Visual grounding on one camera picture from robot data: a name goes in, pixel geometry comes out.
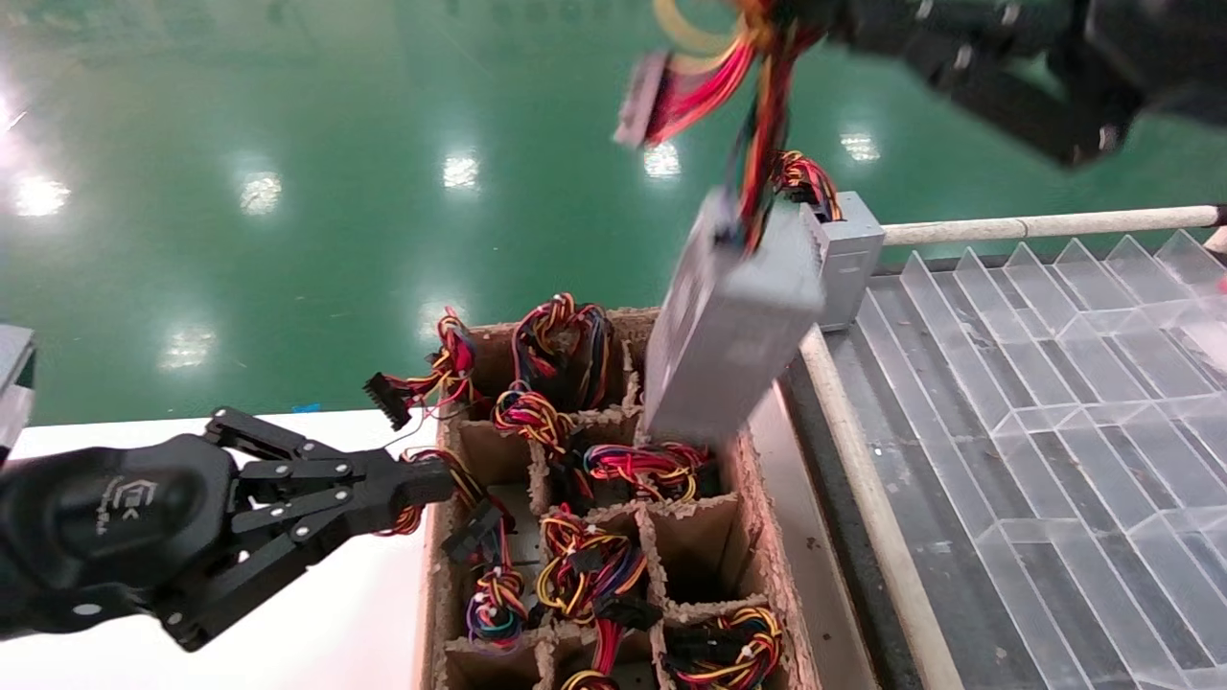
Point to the short white rack pipe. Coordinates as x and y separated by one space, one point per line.
1217 240

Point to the brown cardboard divider box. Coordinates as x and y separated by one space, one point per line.
690 546

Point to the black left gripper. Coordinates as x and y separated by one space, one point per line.
105 527

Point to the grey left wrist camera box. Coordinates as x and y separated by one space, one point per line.
11 383

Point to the long white rack pipe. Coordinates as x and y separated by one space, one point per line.
1035 226
863 479

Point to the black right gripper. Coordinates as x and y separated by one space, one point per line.
1169 48

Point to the transparent acrylic divider tray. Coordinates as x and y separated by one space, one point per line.
1054 431

